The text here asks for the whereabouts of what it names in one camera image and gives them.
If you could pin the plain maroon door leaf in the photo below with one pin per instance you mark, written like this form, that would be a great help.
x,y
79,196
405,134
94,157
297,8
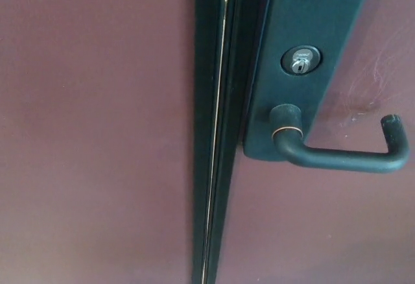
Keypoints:
x,y
90,128

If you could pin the silver lock cylinder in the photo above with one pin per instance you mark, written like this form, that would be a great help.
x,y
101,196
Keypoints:
x,y
300,61

